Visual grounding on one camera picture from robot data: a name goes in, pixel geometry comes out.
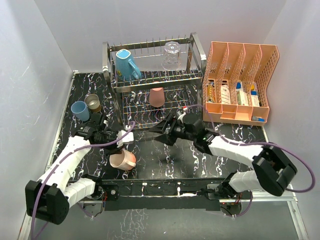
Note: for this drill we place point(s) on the orange plastic file organizer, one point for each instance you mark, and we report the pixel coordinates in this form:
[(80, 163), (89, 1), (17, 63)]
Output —
[(234, 88)]

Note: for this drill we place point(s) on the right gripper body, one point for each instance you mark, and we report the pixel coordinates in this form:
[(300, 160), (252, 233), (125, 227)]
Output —
[(179, 132)]

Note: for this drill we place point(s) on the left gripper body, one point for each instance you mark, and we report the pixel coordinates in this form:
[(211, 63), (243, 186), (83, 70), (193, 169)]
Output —
[(106, 138)]

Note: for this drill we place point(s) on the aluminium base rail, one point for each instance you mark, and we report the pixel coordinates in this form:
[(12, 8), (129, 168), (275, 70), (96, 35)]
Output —
[(115, 195)]

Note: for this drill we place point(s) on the white medicine box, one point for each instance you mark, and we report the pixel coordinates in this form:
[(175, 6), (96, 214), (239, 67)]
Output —
[(225, 94)]

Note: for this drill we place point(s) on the dusty pink tumbler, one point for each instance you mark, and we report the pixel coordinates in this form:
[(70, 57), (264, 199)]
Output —
[(157, 97)]

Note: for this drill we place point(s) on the clear glass cup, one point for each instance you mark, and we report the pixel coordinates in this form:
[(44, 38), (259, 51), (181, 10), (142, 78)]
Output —
[(171, 56)]

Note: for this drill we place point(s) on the small blue cap item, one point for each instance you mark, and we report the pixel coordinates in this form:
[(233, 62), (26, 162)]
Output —
[(257, 119)]

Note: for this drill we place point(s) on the peach handled mug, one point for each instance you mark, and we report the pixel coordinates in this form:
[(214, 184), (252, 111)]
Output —
[(124, 160)]

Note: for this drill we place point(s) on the light blue tumbler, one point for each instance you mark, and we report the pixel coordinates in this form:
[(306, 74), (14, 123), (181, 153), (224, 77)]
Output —
[(80, 110)]

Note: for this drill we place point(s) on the blue white box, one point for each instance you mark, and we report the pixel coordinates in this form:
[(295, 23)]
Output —
[(243, 98)]

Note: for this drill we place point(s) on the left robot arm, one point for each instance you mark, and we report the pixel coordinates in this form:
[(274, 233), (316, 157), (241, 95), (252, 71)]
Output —
[(62, 170)]

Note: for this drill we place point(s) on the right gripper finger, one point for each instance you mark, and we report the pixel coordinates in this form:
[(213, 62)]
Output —
[(161, 127), (166, 139)]

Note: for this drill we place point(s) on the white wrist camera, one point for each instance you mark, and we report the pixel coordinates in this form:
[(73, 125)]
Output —
[(126, 138), (181, 113)]

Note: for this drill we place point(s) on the steel two-tier dish rack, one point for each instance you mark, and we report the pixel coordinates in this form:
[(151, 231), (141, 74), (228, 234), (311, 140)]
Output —
[(181, 87)]

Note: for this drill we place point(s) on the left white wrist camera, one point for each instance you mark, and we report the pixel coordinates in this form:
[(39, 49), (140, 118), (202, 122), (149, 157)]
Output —
[(126, 138)]

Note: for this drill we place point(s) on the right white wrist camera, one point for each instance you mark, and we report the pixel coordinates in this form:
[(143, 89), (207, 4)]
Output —
[(181, 113)]

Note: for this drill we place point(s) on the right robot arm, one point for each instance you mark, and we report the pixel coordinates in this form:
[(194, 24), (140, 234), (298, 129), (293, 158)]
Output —
[(271, 170)]

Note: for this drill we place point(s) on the cream and brown steel cup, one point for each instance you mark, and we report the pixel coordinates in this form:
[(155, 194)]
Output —
[(93, 103)]

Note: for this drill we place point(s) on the blue handled mug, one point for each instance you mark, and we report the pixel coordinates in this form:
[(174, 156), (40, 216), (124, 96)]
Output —
[(125, 66)]

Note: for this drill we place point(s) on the yellow striped box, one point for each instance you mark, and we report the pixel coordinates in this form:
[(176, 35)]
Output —
[(210, 92)]

